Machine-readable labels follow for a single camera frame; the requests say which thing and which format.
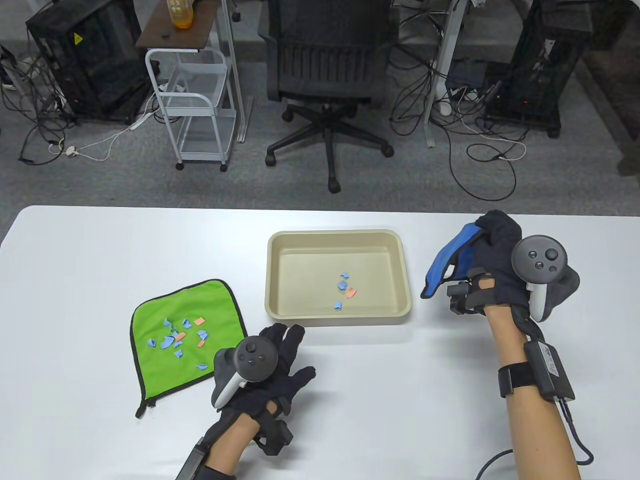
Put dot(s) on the grey and blue hand towel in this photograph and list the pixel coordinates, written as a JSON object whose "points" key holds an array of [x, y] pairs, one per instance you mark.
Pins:
{"points": [[445, 260]]}

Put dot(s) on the white power strip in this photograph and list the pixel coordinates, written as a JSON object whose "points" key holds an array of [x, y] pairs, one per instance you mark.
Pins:
{"points": [[142, 121]]}

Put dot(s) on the grey hand controller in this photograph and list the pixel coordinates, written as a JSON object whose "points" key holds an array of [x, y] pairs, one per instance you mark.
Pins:
{"points": [[255, 355], [540, 257]]}

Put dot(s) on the person's right hand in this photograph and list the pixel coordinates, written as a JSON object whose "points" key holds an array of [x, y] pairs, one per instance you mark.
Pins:
{"points": [[495, 260]]}

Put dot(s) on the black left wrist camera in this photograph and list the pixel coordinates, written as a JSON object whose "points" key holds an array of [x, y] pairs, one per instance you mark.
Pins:
{"points": [[275, 437]]}

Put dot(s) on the pile of balloon pieces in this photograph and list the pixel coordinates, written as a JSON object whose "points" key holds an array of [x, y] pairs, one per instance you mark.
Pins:
{"points": [[165, 344]]}

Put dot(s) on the person's right forearm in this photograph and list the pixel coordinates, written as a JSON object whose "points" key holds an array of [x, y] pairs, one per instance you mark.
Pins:
{"points": [[530, 430]]}

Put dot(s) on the white rolling cart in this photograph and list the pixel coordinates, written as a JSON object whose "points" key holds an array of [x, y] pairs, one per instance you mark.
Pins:
{"points": [[195, 107]]}

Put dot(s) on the black labelled right wrist box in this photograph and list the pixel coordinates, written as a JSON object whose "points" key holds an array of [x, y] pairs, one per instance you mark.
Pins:
{"points": [[550, 370]]}

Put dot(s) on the person's left hand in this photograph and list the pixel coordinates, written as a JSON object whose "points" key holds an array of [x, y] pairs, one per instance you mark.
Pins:
{"points": [[290, 360]]}

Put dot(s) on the green hand towel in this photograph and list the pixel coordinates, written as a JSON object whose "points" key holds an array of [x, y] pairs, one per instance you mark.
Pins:
{"points": [[210, 305]]}

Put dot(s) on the white desk leg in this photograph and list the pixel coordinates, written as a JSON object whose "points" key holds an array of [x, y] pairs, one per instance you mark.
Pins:
{"points": [[440, 65]]}

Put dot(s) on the grey left wrist box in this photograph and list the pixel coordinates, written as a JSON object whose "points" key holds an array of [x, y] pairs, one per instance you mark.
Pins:
{"points": [[192, 460]]}

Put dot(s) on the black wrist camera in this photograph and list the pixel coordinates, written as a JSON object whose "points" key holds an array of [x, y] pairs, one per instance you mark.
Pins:
{"points": [[462, 295], [275, 437]]}

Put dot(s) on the beige plastic tray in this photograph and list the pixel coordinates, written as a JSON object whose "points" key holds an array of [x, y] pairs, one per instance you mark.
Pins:
{"points": [[300, 280]]}

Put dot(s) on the dark grey box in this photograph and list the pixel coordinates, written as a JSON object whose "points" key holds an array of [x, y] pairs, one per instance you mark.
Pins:
{"points": [[467, 74]]}

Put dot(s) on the black computer tower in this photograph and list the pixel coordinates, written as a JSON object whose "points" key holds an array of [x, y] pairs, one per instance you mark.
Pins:
{"points": [[540, 60], [95, 60]]}

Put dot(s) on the orange drink bottle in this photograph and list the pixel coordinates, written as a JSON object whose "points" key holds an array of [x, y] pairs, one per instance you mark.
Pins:
{"points": [[181, 12]]}

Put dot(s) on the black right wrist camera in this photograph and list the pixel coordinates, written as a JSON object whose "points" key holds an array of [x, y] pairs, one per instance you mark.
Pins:
{"points": [[462, 295]]}

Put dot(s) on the brown top side table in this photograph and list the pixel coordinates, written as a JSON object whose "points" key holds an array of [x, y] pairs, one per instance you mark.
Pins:
{"points": [[195, 30]]}

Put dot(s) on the black office chair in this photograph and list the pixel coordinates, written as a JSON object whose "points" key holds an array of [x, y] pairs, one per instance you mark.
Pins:
{"points": [[325, 65]]}

